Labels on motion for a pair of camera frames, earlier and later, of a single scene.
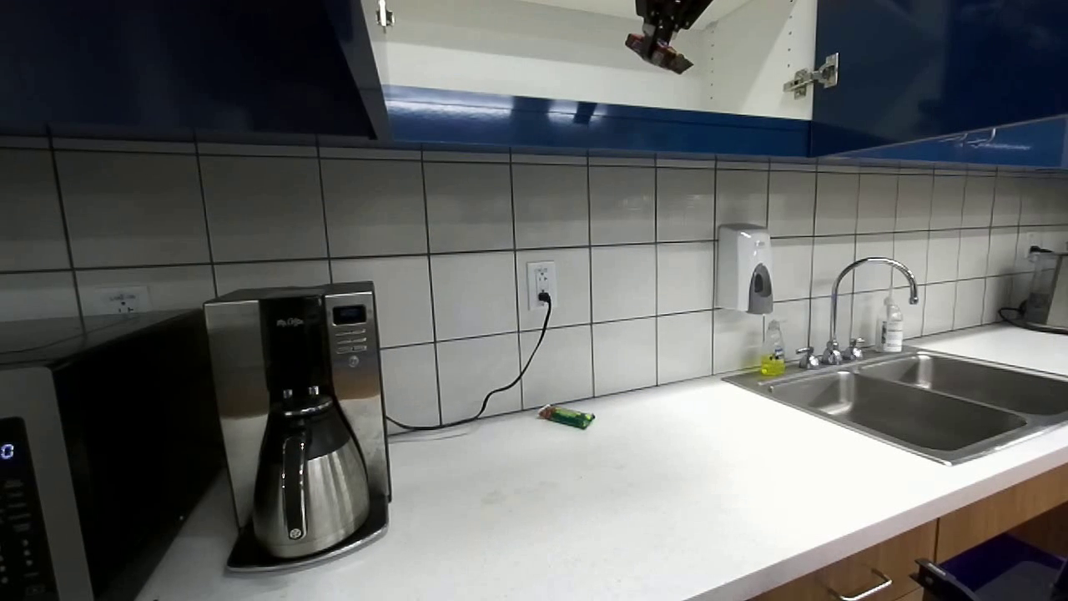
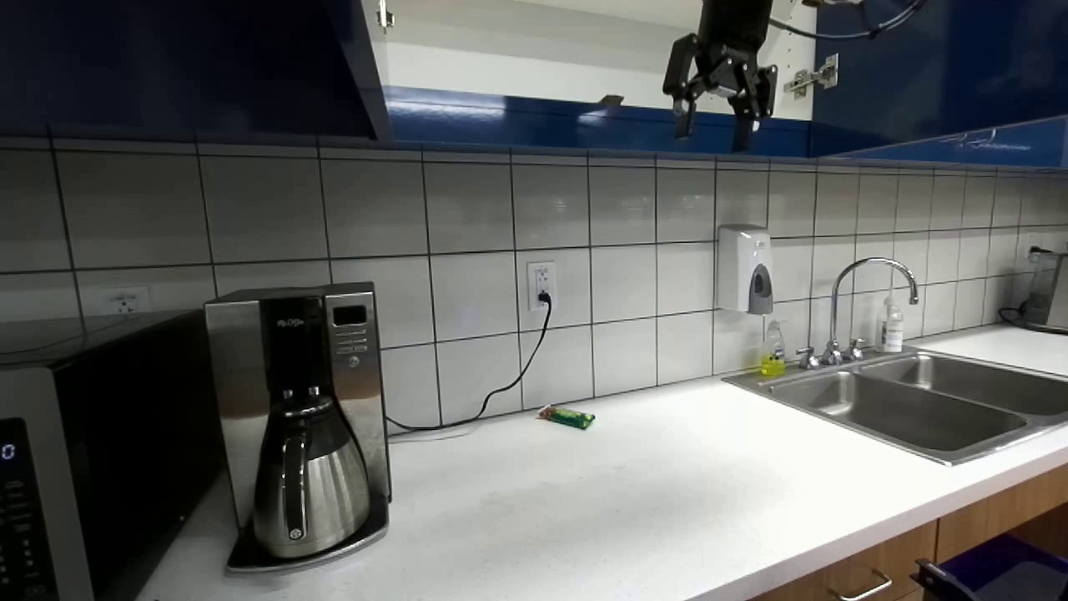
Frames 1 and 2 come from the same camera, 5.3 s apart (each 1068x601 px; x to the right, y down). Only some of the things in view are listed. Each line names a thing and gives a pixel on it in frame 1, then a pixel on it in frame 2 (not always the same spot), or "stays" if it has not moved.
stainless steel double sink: [934, 410] stays
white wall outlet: [542, 280] stays
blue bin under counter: [1000, 570] stays
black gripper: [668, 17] → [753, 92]
